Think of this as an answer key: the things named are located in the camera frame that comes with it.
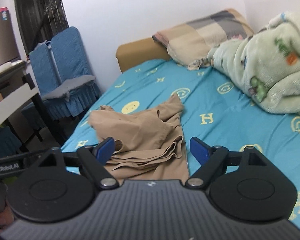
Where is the dark table with white edge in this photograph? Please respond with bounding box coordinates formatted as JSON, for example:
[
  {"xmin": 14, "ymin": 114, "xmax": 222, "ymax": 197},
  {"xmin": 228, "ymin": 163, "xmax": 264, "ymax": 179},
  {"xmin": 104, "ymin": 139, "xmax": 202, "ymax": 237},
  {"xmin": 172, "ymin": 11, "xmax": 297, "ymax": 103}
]
[{"xmin": 0, "ymin": 60, "xmax": 68, "ymax": 145}]

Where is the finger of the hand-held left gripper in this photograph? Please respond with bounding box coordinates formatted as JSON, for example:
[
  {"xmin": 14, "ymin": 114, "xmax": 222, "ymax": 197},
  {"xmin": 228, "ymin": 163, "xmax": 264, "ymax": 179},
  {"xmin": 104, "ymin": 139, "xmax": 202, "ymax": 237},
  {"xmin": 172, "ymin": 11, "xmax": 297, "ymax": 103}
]
[{"xmin": 22, "ymin": 150, "xmax": 50, "ymax": 174}]

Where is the tan printed t-shirt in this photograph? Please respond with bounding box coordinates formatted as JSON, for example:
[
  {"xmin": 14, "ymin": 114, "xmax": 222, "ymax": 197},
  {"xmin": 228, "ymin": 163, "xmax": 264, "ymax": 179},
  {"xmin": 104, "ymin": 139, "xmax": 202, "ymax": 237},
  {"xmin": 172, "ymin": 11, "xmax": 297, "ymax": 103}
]
[{"xmin": 88, "ymin": 95, "xmax": 190, "ymax": 180}]

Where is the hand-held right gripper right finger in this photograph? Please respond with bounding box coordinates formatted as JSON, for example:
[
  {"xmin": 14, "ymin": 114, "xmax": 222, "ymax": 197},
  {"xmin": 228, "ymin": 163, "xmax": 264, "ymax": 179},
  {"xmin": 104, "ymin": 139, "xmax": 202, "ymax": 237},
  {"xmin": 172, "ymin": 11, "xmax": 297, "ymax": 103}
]
[{"xmin": 185, "ymin": 137, "xmax": 267, "ymax": 190}]

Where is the grey seat cushion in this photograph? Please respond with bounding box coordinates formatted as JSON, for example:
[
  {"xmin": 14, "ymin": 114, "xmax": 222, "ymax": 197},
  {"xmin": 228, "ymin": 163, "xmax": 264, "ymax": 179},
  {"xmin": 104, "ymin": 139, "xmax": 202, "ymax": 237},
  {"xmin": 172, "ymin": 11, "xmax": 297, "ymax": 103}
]
[{"xmin": 41, "ymin": 74, "xmax": 96, "ymax": 102}]

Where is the beige refrigerator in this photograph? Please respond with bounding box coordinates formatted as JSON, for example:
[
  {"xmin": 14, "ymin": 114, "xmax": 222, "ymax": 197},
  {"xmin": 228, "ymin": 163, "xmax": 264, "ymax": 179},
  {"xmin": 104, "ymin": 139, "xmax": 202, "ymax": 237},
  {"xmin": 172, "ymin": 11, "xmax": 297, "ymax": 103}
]
[{"xmin": 0, "ymin": 10, "xmax": 20, "ymax": 73}]

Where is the mustard bed headboard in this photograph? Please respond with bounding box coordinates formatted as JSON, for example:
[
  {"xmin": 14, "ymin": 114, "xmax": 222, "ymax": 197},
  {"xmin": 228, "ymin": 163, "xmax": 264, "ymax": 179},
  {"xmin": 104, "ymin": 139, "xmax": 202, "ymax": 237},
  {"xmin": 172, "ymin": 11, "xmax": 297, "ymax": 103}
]
[{"xmin": 115, "ymin": 37, "xmax": 170, "ymax": 73}]

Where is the blue covered chair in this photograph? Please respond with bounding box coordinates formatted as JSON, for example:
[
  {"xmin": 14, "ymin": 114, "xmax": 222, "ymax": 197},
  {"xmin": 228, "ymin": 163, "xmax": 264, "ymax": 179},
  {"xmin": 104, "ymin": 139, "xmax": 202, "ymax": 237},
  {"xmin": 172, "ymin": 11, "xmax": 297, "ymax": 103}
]
[
  {"xmin": 21, "ymin": 44, "xmax": 60, "ymax": 130},
  {"xmin": 41, "ymin": 26, "xmax": 102, "ymax": 120},
  {"xmin": 0, "ymin": 126, "xmax": 23, "ymax": 159}
]

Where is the person's left hand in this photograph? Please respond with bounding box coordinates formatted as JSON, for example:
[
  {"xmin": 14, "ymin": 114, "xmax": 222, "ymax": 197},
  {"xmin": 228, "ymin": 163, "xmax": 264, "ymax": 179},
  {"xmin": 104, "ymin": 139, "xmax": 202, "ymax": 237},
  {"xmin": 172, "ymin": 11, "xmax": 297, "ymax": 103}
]
[{"xmin": 0, "ymin": 204, "xmax": 15, "ymax": 232}]

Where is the green fleece printed blanket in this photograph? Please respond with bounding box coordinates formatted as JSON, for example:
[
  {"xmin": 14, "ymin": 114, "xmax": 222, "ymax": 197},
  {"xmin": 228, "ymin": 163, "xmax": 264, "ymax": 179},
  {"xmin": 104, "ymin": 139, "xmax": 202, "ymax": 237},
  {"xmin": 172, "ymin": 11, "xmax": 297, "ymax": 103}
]
[{"xmin": 207, "ymin": 11, "xmax": 300, "ymax": 122}]

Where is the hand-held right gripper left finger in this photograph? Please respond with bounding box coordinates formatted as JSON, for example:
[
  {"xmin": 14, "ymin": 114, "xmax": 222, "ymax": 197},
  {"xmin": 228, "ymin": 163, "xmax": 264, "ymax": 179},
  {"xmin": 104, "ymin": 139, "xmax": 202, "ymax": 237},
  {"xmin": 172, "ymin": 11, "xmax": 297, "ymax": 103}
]
[{"xmin": 37, "ymin": 137, "xmax": 119, "ymax": 190}]

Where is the dark barred window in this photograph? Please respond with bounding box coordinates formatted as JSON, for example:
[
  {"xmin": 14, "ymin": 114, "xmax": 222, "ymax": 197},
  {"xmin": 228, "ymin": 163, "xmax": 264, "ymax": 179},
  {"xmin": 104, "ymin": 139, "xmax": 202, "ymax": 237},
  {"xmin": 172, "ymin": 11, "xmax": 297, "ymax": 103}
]
[{"xmin": 14, "ymin": 0, "xmax": 70, "ymax": 53}]

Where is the patchwork pillow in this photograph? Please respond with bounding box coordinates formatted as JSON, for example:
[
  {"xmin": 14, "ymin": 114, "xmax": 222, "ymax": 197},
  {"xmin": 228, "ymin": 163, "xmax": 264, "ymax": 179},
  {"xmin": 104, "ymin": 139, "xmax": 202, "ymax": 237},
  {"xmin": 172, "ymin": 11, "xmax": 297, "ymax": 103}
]
[{"xmin": 152, "ymin": 9, "xmax": 255, "ymax": 70}]

